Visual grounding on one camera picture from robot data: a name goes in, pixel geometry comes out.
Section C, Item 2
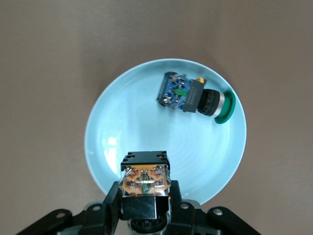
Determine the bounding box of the orange push button switch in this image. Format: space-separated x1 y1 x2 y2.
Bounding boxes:
118 151 172 235

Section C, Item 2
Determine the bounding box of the green push button switch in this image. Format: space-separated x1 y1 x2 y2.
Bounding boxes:
156 71 236 125

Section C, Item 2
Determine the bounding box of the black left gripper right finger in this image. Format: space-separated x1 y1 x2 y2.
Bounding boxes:
168 180 262 235

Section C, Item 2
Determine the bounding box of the light blue round plate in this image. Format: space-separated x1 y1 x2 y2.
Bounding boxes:
84 58 247 206

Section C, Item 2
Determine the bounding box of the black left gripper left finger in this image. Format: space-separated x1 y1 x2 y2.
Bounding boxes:
15 181 123 235

